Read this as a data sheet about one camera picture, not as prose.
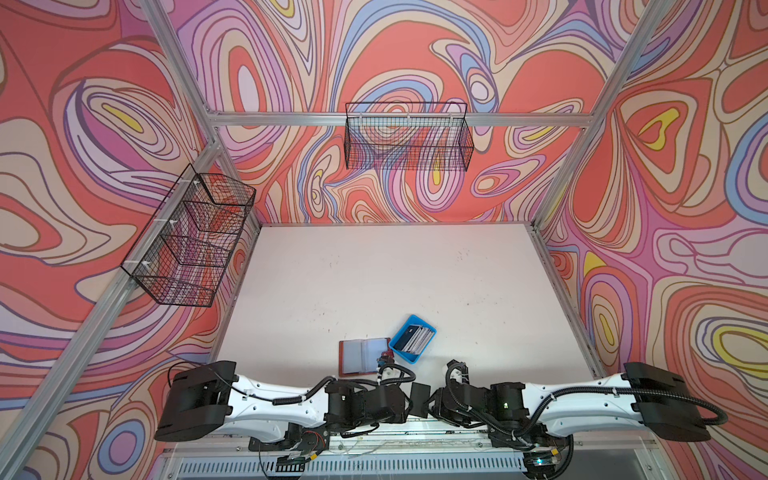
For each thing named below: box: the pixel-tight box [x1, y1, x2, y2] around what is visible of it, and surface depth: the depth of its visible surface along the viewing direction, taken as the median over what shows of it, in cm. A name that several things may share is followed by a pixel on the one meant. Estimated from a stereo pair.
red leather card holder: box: [338, 337, 391, 377], surface depth 88 cm
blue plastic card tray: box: [388, 314, 437, 365], surface depth 88 cm
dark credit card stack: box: [394, 325, 435, 355], surface depth 87 cm
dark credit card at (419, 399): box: [409, 382, 431, 419], surface depth 82 cm
